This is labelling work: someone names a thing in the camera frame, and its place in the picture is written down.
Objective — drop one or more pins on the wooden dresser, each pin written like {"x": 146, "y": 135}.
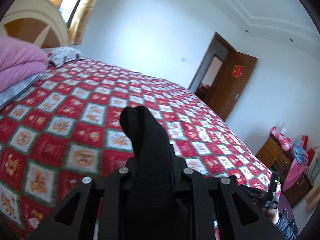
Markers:
{"x": 272, "y": 155}

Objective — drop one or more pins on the right forearm dark sleeve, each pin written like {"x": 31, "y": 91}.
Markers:
{"x": 288, "y": 229}

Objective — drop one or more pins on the person's right hand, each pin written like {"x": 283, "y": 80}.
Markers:
{"x": 272, "y": 214}

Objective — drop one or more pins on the white patterned pillow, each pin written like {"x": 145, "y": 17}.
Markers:
{"x": 61, "y": 55}

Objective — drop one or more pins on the folded pink quilt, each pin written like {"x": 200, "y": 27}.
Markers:
{"x": 20, "y": 60}

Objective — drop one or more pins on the dark door frame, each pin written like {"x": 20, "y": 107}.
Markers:
{"x": 218, "y": 47}

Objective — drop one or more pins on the red plaid cloth on dresser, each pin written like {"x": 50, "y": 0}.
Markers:
{"x": 285, "y": 143}

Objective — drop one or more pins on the brown wooden door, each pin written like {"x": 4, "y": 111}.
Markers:
{"x": 225, "y": 90}

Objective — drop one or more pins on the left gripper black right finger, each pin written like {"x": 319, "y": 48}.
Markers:
{"x": 216, "y": 208}

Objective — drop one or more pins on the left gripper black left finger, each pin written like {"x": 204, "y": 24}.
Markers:
{"x": 76, "y": 215}

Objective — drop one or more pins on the red paper door decoration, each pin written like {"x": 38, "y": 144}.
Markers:
{"x": 237, "y": 71}

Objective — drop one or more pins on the red patchwork bedspread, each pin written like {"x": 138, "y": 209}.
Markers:
{"x": 66, "y": 125}

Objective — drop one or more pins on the black pants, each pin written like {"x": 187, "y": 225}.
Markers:
{"x": 158, "y": 206}

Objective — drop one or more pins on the grey patterned pillow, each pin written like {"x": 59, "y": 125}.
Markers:
{"x": 14, "y": 91}

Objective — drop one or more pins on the cream wooden headboard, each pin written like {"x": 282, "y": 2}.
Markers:
{"x": 35, "y": 21}

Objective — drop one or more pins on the yellow curtain right panel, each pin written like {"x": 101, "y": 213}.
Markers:
{"x": 78, "y": 21}

